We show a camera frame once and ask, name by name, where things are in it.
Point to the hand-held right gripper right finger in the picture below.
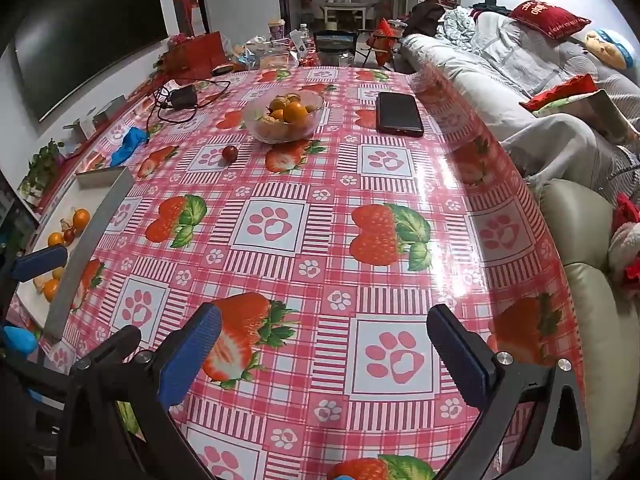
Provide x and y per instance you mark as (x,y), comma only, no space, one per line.
(460,355)

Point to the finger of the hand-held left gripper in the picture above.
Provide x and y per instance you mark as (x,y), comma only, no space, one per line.
(40,262)

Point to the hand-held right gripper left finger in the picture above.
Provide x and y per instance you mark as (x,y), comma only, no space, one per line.
(192,355)

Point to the white tray with grey rim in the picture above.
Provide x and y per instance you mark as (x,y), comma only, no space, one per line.
(87,197)

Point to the clear glass bowl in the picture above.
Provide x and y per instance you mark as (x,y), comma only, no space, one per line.
(260,132)

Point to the person's left hand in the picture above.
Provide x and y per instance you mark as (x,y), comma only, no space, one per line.
(19,340)

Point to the physalis in dry husk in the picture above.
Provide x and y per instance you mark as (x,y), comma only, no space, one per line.
(39,282)
(290,96)
(268,122)

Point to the brown longan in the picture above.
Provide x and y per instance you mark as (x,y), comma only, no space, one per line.
(57,272)

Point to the small orange tangerine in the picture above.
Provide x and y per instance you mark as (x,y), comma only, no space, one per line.
(276,105)
(81,218)
(50,290)
(56,238)

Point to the green potted plant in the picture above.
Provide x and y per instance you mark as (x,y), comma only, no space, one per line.
(42,167)

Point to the beige leather sofa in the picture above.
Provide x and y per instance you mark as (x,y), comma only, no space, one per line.
(590,320)

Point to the white small box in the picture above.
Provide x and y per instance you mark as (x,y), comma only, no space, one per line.
(86,127)

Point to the crumpled blue glove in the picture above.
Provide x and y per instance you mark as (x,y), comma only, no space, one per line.
(129,144)

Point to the grey small box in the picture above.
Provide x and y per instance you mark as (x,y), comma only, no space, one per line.
(111,108)

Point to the pink strawberry print tablecloth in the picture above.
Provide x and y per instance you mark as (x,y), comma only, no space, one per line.
(320,240)

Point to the red and white plush toy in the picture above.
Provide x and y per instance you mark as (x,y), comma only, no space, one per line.
(625,245)

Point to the black television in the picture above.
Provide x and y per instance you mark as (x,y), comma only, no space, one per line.
(90,35)

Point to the black smartphone in red case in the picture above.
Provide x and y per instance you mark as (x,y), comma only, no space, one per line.
(399,114)

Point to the large red gift box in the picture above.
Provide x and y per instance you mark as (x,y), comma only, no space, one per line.
(195,52)

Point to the large orange tangerine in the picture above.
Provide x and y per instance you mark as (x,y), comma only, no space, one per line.
(295,112)

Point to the black oval case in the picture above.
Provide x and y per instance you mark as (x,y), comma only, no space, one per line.
(221,70)

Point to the red frilled cushion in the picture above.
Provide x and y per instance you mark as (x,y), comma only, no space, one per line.
(560,92)

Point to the grey quilted sofa cover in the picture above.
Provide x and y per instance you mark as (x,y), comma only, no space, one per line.
(500,55)

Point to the pile of clear snack bags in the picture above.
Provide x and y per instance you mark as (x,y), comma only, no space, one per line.
(270,52)

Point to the red folding chair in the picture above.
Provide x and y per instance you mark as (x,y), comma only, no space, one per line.
(384,40)

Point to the glass jar with black lid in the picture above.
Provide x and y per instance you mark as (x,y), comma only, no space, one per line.
(337,55)

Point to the crumpled grey printed blanket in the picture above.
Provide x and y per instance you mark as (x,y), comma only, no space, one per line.
(456,24)

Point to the patterned paper cup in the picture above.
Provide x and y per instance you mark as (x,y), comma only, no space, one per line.
(276,30)

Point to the cartoon face plush cushion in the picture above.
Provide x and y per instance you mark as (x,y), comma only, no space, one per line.
(607,49)

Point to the red embroidered pillow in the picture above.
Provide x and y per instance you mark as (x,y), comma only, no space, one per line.
(547,17)

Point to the white console table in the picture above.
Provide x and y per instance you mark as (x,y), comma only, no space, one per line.
(344,10)

